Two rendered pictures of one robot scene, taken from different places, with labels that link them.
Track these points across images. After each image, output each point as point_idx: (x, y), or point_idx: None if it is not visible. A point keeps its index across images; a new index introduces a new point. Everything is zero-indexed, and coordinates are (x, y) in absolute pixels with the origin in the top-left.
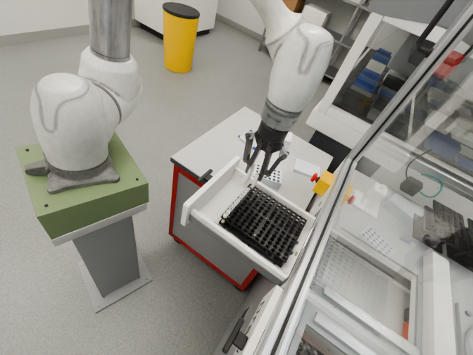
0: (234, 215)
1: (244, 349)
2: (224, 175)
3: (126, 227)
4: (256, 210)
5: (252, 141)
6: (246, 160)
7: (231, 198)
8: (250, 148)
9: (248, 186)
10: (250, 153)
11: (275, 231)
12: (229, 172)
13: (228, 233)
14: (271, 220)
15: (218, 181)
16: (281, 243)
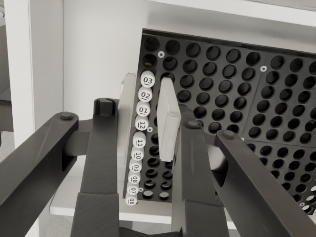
0: (154, 179)
1: None
2: (37, 82)
3: None
4: (205, 130)
5: (4, 218)
6: (74, 162)
7: (111, 67)
8: (39, 177)
9: (141, 55)
10: (64, 141)
11: (276, 159)
12: (44, 27)
13: (161, 217)
14: (258, 138)
15: (41, 112)
16: (296, 183)
